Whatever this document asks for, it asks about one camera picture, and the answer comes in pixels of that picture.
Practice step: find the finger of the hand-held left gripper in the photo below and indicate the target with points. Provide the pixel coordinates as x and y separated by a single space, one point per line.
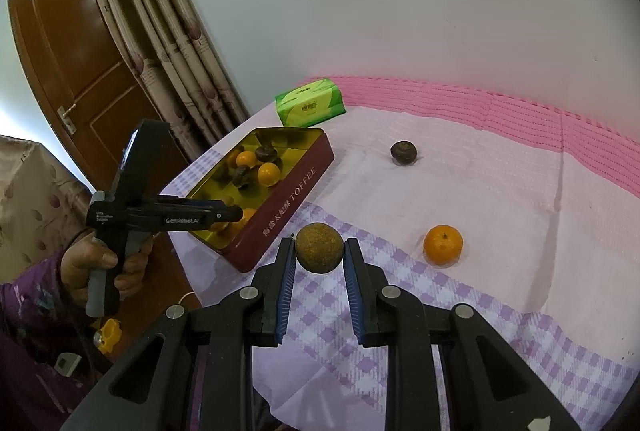
207 202
227 213

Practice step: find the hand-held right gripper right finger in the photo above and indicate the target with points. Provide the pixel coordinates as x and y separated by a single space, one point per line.
354 296

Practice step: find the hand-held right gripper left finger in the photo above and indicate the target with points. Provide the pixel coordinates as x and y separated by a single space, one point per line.
286 291

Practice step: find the orange mandarin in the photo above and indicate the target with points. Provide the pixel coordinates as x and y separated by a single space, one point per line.
246 159
247 215
269 174
443 245

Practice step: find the red and gold tin box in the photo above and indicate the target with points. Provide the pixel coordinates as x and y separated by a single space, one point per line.
285 216

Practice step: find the dark purple round fruit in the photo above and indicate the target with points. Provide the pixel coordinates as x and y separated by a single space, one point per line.
404 152
266 153

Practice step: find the person's left forearm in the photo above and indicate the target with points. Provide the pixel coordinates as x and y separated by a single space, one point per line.
30 336

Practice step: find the person's left hand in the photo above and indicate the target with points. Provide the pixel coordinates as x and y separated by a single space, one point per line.
77 266

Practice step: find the purple checked cloth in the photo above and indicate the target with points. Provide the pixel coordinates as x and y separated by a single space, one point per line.
450 301

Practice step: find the beige floral cloth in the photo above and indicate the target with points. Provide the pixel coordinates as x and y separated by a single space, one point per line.
35 201

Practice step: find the yellow plastic object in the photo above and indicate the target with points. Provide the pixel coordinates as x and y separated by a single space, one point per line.
107 335

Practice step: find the green tissue pack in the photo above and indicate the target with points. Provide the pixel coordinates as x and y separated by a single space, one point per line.
310 103

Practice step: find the light pink blanket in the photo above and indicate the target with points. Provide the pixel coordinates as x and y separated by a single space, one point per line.
475 191

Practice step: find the brown wooden door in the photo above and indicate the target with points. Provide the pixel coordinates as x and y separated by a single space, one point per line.
75 61

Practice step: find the small white device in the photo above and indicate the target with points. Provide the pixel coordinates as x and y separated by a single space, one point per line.
67 363

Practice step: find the beige floral curtain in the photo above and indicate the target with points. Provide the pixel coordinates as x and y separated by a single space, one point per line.
165 36

